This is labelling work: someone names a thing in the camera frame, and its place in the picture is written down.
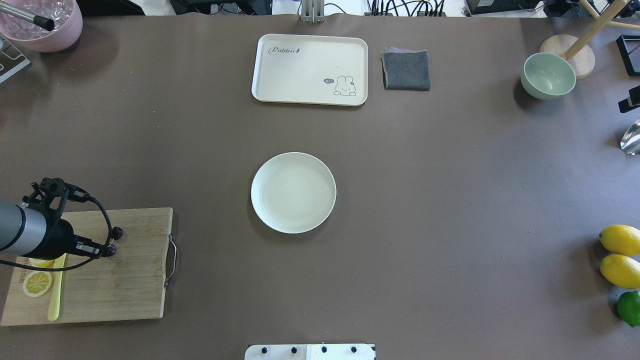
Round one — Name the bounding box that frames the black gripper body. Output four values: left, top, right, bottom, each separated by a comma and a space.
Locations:
39, 219, 106, 260

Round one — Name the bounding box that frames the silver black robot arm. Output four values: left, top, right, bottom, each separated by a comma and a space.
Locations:
0, 201, 108, 260

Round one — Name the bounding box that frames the cream rabbit tray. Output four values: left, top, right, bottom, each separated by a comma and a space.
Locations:
251, 33, 368, 107

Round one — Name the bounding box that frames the lemon slice far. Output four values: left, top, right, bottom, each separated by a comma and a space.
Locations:
28, 258, 55, 269

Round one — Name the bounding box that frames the lemon slice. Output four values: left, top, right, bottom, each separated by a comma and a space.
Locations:
28, 258, 55, 269
22, 271, 54, 297

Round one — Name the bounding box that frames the lemon slice near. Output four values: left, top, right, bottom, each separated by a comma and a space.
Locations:
22, 271, 54, 297

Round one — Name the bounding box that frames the yellow plastic knife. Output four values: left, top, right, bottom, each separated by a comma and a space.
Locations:
46, 253, 67, 322

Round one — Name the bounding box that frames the pink bowl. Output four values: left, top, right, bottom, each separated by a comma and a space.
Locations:
0, 0, 83, 53

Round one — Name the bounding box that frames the cream round plate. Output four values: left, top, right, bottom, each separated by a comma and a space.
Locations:
249, 152, 338, 234

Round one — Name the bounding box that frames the grey folded cloth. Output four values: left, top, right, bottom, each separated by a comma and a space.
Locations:
381, 47, 431, 92

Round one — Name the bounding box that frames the light green bowl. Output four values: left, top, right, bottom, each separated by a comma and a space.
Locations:
519, 52, 578, 100

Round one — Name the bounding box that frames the wooden stand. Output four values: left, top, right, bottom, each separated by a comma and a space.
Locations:
539, 0, 639, 80

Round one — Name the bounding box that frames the yellow lemon near lime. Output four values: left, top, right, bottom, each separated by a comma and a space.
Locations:
599, 254, 640, 289

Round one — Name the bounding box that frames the yellow lemon outer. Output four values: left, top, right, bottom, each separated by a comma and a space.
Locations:
598, 224, 640, 256

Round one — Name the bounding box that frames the green lime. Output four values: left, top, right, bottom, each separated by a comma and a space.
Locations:
616, 291, 640, 327

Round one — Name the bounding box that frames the clear glass object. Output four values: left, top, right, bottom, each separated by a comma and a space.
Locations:
619, 118, 640, 156

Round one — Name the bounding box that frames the black camera cable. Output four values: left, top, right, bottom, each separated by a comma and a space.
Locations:
0, 190, 114, 272

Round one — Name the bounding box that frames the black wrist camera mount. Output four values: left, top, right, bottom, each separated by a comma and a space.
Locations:
22, 177, 91, 219

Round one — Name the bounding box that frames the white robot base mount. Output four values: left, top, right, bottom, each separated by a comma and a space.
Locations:
244, 342, 377, 360

